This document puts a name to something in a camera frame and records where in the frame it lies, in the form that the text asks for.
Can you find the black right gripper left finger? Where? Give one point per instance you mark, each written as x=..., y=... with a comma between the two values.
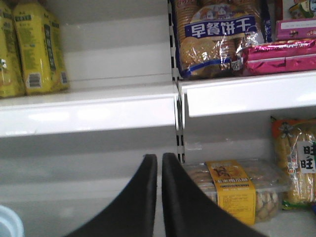
x=132, y=212

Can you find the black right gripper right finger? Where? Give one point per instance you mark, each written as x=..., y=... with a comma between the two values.
x=188, y=212

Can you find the light blue plastic basket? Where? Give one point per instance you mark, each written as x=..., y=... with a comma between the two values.
x=11, y=224

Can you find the clear cookie tray yellow label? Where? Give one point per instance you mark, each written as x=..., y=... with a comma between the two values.
x=250, y=190

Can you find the white drinks shelving unit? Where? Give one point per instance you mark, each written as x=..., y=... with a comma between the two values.
x=65, y=157

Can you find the yellow rice cracker bag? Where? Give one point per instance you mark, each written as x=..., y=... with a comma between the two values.
x=295, y=148

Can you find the yellow drink pack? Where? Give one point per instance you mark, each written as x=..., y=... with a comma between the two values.
x=11, y=79
x=39, y=40

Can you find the breakfast biscuit bag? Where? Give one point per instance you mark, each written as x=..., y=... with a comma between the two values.
x=211, y=35

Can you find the pink snack package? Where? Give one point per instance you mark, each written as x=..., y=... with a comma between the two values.
x=279, y=57

